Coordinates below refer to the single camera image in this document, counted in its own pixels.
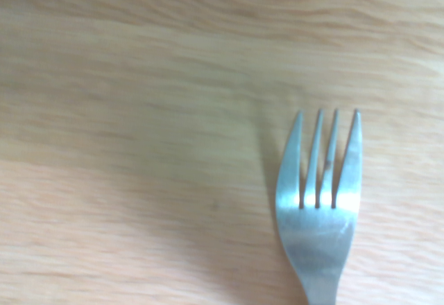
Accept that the silver metal fork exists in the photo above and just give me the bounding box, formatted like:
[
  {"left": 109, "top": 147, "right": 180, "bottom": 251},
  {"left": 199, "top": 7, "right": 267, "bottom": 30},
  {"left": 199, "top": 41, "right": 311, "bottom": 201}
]
[{"left": 274, "top": 107, "right": 363, "bottom": 305}]

